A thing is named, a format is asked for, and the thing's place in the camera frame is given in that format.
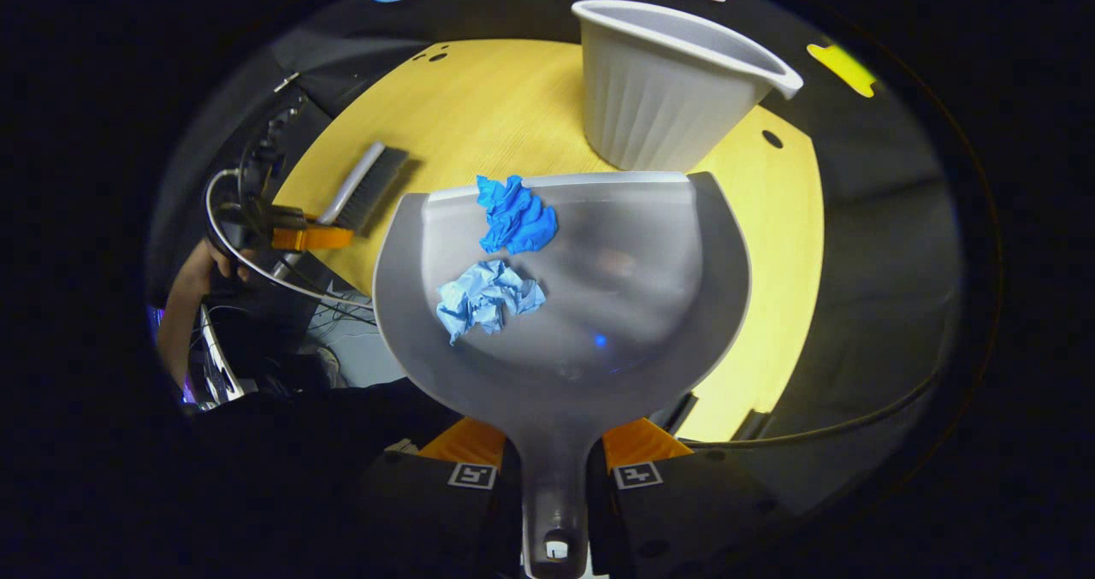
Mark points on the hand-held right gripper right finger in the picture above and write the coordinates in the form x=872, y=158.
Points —
x=676, y=511

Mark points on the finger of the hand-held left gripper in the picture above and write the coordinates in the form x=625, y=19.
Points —
x=312, y=238

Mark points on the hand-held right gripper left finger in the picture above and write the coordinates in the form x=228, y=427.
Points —
x=428, y=511

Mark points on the small grey broom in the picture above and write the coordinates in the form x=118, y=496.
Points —
x=364, y=181

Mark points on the light blue paper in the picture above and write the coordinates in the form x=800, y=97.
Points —
x=483, y=297

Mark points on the dark blue paper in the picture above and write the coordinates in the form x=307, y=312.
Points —
x=513, y=220

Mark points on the grey plastic dustpan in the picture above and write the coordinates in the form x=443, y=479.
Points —
x=642, y=305

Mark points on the white ribbed garbage bin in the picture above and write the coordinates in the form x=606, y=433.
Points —
x=659, y=109

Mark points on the small metal clip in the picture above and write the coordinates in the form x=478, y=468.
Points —
x=287, y=81

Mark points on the black backdrop cloth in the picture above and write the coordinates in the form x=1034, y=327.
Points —
x=881, y=220

